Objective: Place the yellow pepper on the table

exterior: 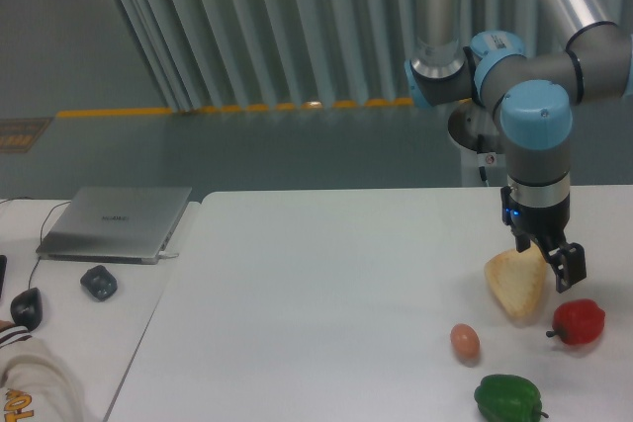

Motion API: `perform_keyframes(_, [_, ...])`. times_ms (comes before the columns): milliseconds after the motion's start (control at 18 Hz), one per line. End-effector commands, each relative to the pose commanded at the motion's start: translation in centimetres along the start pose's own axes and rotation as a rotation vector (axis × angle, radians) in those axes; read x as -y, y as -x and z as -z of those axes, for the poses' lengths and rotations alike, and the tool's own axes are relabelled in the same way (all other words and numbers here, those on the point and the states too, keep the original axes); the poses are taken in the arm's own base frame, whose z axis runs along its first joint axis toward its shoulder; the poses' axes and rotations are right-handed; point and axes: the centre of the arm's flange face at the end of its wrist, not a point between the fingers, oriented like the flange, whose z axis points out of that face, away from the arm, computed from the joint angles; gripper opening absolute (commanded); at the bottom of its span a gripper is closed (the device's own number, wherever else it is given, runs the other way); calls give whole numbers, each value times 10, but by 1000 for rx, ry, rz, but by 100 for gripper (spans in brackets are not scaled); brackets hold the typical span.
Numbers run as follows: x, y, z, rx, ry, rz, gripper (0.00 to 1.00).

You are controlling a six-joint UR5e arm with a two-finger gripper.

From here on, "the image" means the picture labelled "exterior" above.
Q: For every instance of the green bell pepper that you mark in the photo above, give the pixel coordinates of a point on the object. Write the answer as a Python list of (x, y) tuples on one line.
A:
[(509, 398)]

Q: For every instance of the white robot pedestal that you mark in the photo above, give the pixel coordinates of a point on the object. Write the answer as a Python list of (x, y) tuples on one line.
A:
[(473, 132)]

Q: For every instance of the white sleeved forearm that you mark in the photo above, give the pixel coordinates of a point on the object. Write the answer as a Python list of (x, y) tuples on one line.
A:
[(34, 387)]

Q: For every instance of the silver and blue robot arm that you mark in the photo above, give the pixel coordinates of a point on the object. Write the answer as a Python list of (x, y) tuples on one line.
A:
[(530, 101)]

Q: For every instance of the black computer mouse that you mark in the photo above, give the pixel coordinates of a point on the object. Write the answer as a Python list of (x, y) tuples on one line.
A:
[(27, 309)]

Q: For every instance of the black power adapter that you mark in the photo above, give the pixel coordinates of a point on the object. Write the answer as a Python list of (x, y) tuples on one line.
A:
[(99, 283)]

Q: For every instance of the brown egg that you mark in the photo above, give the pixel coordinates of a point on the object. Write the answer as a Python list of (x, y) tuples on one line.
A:
[(465, 341)]

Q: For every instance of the red bell pepper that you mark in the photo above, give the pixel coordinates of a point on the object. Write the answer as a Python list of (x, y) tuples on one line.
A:
[(577, 322)]

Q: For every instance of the white corrugated partition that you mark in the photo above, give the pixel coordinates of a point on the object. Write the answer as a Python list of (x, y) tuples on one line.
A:
[(262, 54)]

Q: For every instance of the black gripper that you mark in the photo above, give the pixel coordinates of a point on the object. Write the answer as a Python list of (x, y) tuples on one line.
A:
[(546, 227)]

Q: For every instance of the triangular toast slice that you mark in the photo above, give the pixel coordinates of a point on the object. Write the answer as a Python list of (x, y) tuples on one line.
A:
[(517, 279)]

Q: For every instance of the silver closed laptop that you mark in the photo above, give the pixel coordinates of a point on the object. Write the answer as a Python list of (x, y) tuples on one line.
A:
[(128, 225)]

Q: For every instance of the black keyboard edge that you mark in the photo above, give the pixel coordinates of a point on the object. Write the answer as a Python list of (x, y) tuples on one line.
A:
[(3, 267)]

